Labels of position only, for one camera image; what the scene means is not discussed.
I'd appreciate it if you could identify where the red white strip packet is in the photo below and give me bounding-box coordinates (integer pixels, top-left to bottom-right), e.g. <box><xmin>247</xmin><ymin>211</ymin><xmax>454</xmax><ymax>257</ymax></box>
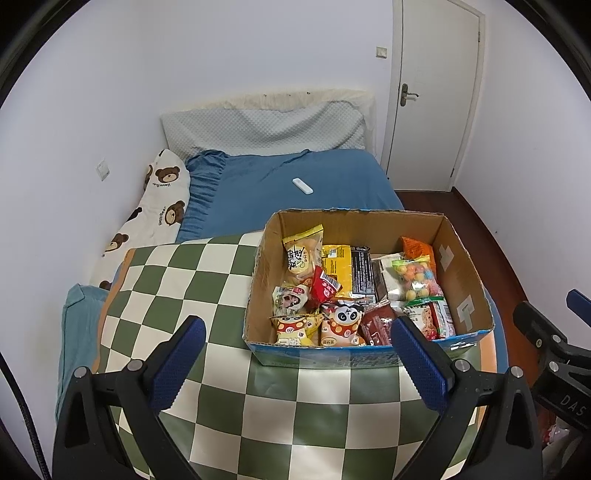
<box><xmin>430</xmin><ymin>298</ymin><xmax>456</xmax><ymax>339</ymax></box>

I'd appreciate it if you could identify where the white cookie packet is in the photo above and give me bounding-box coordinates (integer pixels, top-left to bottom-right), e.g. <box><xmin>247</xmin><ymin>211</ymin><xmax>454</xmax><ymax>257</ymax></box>
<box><xmin>394</xmin><ymin>301</ymin><xmax>440</xmax><ymax>340</ymax></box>

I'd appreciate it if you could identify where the colourful candy ball bag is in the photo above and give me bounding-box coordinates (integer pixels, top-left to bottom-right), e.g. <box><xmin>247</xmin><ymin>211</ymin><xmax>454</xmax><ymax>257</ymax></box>
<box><xmin>391</xmin><ymin>256</ymin><xmax>444</xmax><ymax>302</ymax></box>

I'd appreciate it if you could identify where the orange chip bag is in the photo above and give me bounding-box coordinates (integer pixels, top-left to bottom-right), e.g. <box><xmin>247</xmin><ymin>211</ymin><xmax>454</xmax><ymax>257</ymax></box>
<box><xmin>402</xmin><ymin>236</ymin><xmax>435</xmax><ymax>263</ymax></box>

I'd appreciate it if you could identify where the dark red sauce packet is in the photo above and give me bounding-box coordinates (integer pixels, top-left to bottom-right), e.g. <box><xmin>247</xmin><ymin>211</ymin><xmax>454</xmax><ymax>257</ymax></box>
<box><xmin>360</xmin><ymin>303</ymin><xmax>397</xmax><ymax>346</ymax></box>

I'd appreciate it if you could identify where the white wafer packet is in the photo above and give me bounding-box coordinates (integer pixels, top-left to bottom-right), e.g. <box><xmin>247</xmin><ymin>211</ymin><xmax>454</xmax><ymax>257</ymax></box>
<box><xmin>372</xmin><ymin>253</ymin><xmax>405</xmax><ymax>301</ymax></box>

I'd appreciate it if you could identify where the orange panda snack bag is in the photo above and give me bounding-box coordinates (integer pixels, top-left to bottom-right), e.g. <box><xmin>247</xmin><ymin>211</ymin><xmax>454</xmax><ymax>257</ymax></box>
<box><xmin>320</xmin><ymin>300</ymin><xmax>366</xmax><ymax>347</ymax></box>

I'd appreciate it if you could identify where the yellow black snack bag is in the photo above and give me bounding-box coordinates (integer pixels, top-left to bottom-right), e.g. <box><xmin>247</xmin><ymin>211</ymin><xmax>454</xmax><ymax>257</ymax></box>
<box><xmin>322</xmin><ymin>245</ymin><xmax>375</xmax><ymax>299</ymax></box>

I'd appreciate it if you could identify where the yellow panda snack bag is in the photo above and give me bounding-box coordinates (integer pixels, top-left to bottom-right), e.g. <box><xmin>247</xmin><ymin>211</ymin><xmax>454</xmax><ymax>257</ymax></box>
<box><xmin>270</xmin><ymin>314</ymin><xmax>322</xmax><ymax>347</ymax></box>

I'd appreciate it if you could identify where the small cartoon face packet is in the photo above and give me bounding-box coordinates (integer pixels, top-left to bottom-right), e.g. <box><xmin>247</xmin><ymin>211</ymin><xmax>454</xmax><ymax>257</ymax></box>
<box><xmin>271</xmin><ymin>284</ymin><xmax>308</xmax><ymax>316</ymax></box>

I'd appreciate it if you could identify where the red small snack packet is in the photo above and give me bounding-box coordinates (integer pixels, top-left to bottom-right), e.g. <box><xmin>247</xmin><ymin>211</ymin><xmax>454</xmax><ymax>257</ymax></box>
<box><xmin>308</xmin><ymin>266</ymin><xmax>342</xmax><ymax>309</ymax></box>

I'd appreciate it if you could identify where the yellow egg cake bag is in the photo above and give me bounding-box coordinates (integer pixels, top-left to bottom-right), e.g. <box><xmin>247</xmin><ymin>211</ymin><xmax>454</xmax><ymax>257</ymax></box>
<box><xmin>283</xmin><ymin>224</ymin><xmax>324</xmax><ymax>285</ymax></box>

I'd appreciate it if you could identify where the green white checkered blanket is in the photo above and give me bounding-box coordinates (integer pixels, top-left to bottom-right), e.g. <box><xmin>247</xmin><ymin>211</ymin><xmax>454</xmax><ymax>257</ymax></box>
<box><xmin>99</xmin><ymin>232</ymin><xmax>437</xmax><ymax>479</ymax></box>

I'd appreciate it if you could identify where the bear print pillow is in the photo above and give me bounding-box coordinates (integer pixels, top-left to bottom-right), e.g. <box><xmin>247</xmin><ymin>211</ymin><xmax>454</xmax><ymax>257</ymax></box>
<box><xmin>90</xmin><ymin>149</ymin><xmax>190</xmax><ymax>290</ymax></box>

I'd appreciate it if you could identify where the cardboard milk box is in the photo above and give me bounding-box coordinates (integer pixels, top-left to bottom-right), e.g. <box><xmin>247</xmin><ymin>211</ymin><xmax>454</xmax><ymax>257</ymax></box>
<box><xmin>243</xmin><ymin>209</ymin><xmax>495</xmax><ymax>369</ymax></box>

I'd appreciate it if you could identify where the blue bed sheet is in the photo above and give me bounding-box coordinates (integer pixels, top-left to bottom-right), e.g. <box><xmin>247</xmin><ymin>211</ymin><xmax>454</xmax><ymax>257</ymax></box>
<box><xmin>55</xmin><ymin>148</ymin><xmax>502</xmax><ymax>423</ymax></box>

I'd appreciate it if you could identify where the white door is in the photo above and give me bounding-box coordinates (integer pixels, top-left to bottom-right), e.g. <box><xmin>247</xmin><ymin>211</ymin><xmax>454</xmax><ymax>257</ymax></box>
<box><xmin>382</xmin><ymin>1</ymin><xmax>485</xmax><ymax>191</ymax></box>

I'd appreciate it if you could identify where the white remote control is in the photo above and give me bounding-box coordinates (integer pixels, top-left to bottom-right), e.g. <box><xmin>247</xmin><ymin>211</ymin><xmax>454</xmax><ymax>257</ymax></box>
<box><xmin>291</xmin><ymin>178</ymin><xmax>314</xmax><ymax>195</ymax></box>

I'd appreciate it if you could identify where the grey quilted pillow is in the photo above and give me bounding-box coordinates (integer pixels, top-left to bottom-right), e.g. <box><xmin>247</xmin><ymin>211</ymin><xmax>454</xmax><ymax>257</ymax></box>
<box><xmin>160</xmin><ymin>89</ymin><xmax>376</xmax><ymax>160</ymax></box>

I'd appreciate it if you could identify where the black cable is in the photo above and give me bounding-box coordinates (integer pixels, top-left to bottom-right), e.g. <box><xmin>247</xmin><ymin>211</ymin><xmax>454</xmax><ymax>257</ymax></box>
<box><xmin>0</xmin><ymin>352</ymin><xmax>52</xmax><ymax>480</ymax></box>

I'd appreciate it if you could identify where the wall switch plate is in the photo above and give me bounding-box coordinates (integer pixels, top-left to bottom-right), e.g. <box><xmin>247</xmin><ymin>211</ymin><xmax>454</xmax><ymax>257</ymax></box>
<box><xmin>96</xmin><ymin>160</ymin><xmax>110</xmax><ymax>181</ymax></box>

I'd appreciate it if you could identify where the door handle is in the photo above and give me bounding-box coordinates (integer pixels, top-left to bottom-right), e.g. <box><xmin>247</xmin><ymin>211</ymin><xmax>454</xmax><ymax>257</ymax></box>
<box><xmin>400</xmin><ymin>83</ymin><xmax>420</xmax><ymax>107</ymax></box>

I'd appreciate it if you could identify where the wall light switch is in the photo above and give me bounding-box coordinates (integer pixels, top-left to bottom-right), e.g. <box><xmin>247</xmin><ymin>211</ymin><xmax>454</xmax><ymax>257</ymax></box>
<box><xmin>376</xmin><ymin>46</ymin><xmax>388</xmax><ymax>59</ymax></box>

